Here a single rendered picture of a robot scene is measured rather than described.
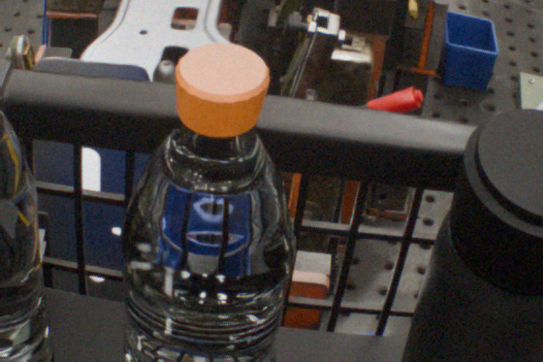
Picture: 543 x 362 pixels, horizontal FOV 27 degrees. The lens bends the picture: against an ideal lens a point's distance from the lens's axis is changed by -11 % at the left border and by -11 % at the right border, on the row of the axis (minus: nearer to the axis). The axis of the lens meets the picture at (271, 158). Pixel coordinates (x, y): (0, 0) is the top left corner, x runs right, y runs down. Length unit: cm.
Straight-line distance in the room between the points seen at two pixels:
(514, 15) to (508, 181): 185
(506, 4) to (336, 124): 178
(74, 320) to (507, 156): 25
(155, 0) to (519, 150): 117
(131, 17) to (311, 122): 103
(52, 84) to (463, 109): 147
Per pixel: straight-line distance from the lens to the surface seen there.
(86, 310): 58
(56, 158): 95
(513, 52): 213
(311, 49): 116
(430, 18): 151
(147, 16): 152
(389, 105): 121
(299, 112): 51
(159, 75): 136
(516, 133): 43
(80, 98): 51
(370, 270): 165
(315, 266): 94
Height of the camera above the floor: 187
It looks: 41 degrees down
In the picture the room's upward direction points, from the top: 8 degrees clockwise
